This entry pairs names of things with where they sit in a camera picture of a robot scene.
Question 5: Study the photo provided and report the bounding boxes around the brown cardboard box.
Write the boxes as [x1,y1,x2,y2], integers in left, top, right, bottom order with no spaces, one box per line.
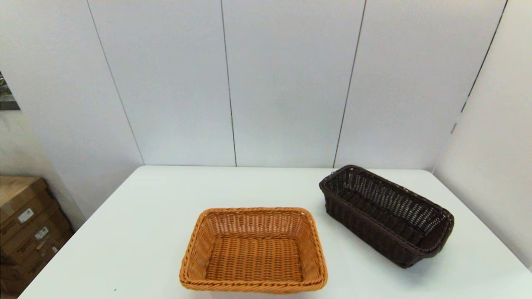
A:
[0,208,69,260]
[0,228,75,287]
[0,175,57,235]

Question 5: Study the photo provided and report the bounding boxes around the dark brown wicker basket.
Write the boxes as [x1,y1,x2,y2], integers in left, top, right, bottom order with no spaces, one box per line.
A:
[319,165,455,269]

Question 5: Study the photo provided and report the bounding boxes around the orange wicker basket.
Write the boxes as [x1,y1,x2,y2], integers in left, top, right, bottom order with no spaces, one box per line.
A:
[179,207,328,294]

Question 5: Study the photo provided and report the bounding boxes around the dark shelf with green plant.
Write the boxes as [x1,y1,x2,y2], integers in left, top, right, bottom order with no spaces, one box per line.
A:
[0,73,20,110]

